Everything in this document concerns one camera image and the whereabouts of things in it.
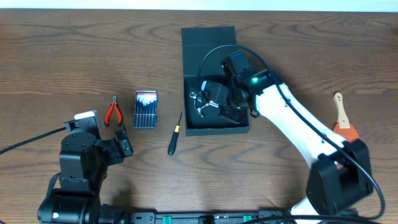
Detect small claw hammer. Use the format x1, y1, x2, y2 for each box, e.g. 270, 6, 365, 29
194, 100, 220, 118

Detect chrome combination wrench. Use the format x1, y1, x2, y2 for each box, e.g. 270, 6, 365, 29
189, 92, 206, 107

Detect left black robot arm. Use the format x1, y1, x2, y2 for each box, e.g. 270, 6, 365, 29
37, 128, 133, 224

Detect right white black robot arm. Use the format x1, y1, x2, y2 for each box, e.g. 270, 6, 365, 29
201, 51, 379, 223

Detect blue precision screwdriver set case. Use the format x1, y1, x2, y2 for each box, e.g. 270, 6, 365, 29
134, 90, 159, 129

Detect black yellow screwdriver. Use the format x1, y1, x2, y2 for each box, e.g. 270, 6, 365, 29
167, 113, 182, 156

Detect black open gift box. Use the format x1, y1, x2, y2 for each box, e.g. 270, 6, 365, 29
181, 26, 251, 136

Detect red handled cutting pliers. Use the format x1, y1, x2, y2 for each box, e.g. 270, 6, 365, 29
104, 95, 124, 128

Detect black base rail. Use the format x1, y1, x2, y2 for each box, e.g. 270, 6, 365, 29
99, 210, 383, 224

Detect right black cable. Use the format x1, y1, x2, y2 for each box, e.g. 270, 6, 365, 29
197, 44, 386, 224

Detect black cable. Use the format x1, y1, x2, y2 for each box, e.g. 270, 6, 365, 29
0, 124, 67, 154
197, 44, 386, 224

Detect left black cable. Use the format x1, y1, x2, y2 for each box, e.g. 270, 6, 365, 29
0, 124, 67, 154

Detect wooden handled orange scraper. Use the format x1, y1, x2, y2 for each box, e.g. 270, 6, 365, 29
333, 92, 359, 142

